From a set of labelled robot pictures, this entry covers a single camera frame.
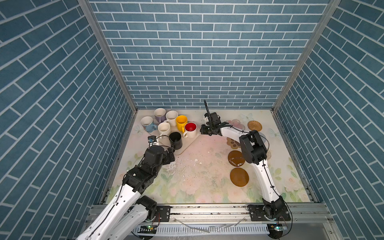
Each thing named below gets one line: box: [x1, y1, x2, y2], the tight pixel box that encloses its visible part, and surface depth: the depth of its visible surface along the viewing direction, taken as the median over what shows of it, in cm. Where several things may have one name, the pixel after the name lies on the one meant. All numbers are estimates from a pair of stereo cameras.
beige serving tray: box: [149, 123, 201, 155], surface depth 99 cm
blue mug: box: [140, 116, 157, 133], surface depth 103 cm
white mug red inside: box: [183, 122, 198, 138], surface depth 103 cm
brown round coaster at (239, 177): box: [230, 167, 250, 187], surface depth 88 cm
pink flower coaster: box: [226, 119, 246, 130], surface depth 114 cm
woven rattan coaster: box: [247, 120, 263, 132], surface depth 114 cm
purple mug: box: [154, 107, 167, 123], surface depth 110 cm
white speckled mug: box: [163, 110, 179, 127], surface depth 107 cm
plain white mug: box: [157, 122, 171, 137], surface depth 100 cm
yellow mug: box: [176, 115, 188, 133], surface depth 103 cm
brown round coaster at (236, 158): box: [228, 150, 245, 167], surface depth 93 cm
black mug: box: [169, 131, 183, 150], surface depth 96 cm
